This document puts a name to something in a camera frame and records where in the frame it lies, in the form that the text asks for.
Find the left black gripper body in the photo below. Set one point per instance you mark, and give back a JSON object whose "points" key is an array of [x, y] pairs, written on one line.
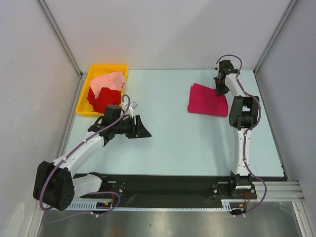
{"points": [[127, 127]]}

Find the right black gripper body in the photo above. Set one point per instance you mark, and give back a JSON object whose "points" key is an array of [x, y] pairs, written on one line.
{"points": [[221, 88]]}

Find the magenta t shirt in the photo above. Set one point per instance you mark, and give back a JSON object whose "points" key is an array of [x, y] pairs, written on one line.
{"points": [[205, 101]]}

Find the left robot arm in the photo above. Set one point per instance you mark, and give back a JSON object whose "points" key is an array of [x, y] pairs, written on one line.
{"points": [[56, 185]]}

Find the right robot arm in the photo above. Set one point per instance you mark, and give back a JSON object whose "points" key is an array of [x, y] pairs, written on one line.
{"points": [[244, 115]]}

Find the red t shirt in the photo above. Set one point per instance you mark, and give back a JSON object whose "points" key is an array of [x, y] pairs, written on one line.
{"points": [[106, 97]]}

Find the light pink t shirt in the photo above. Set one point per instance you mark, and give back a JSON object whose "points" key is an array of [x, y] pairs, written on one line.
{"points": [[113, 81]]}

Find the yellow plastic bin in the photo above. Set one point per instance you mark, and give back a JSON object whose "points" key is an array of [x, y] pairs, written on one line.
{"points": [[84, 108]]}

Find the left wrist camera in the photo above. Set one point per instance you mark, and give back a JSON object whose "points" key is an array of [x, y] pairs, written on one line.
{"points": [[131, 109]]}

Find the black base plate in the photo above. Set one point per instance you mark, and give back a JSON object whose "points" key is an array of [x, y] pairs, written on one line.
{"points": [[106, 178]]}

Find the left aluminium frame post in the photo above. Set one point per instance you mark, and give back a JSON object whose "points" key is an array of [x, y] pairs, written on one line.
{"points": [[43, 6]]}

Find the aluminium frame post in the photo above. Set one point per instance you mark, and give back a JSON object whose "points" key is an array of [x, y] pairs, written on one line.
{"points": [[275, 35], [43, 6]]}

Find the right aluminium frame post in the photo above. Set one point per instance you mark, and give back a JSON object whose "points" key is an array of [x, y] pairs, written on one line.
{"points": [[275, 35]]}

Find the white slotted cable duct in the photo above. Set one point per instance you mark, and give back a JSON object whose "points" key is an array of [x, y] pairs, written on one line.
{"points": [[159, 204]]}

